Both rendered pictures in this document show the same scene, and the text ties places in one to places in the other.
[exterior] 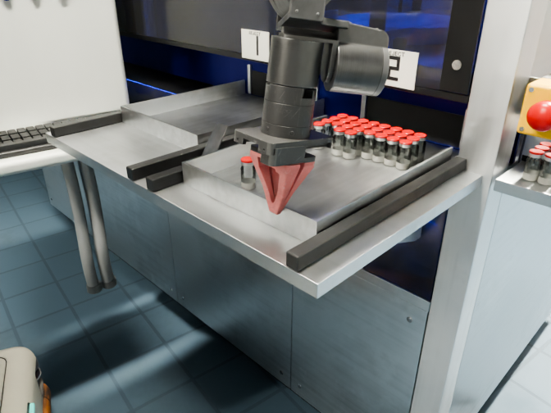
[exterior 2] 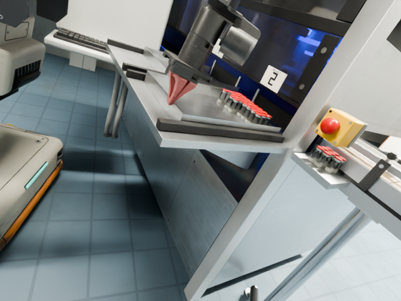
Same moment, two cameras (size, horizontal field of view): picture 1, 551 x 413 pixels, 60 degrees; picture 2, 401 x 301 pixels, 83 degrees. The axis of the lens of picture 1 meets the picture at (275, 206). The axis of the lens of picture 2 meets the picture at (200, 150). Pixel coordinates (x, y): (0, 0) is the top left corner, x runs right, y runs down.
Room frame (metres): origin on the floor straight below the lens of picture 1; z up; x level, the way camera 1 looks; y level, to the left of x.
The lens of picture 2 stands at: (0.03, -0.15, 1.09)
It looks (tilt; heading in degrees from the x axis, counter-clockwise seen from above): 28 degrees down; 5
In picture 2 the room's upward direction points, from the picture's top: 24 degrees clockwise
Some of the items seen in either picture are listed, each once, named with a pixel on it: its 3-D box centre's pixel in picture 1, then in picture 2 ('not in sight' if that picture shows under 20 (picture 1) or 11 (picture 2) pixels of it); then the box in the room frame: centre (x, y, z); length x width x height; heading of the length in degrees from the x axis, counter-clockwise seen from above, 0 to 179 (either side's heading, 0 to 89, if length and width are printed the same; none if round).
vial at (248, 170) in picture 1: (248, 174); not in sight; (0.64, 0.04, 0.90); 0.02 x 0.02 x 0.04
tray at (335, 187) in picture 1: (321, 165); (213, 105); (0.69, -0.07, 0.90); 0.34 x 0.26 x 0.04; 136
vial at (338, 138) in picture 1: (339, 141); (230, 102); (0.78, -0.11, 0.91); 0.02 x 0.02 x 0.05
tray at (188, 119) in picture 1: (225, 110); (191, 71); (0.99, 0.11, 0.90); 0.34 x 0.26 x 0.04; 135
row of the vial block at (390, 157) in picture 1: (362, 142); (240, 108); (0.77, -0.15, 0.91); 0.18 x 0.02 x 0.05; 46
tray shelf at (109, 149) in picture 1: (256, 151); (191, 91); (0.82, 0.03, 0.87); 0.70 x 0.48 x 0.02; 45
